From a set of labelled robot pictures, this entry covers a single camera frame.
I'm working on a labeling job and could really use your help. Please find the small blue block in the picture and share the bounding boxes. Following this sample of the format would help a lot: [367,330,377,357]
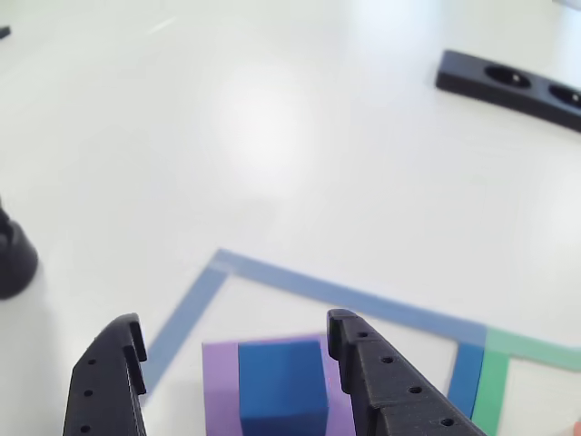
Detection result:
[237,339,330,436]

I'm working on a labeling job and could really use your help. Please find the large purple block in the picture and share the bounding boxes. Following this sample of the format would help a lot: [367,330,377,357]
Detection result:
[202,333,358,436]

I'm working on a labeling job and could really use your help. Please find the green tape square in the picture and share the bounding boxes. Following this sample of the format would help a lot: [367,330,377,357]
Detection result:
[471,326,581,432]

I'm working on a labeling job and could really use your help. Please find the blue tape square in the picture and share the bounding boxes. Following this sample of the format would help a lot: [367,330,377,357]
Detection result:
[140,247,489,421]

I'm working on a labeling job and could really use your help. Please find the black tripod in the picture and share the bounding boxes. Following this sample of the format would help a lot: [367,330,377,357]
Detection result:
[0,194,40,301]

